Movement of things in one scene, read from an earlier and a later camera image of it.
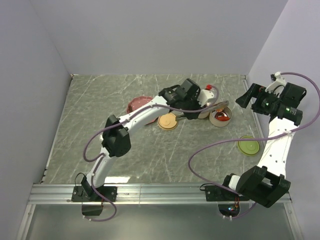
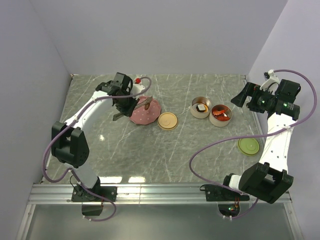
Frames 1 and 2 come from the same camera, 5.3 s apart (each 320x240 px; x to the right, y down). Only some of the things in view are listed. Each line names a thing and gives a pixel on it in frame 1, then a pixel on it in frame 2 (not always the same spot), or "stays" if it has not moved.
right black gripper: x=253 y=91 stays
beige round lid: x=167 y=121 stays
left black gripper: x=191 y=115 -> x=128 y=111
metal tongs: x=180 y=115 -> x=141 y=104
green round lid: x=248 y=148 stays
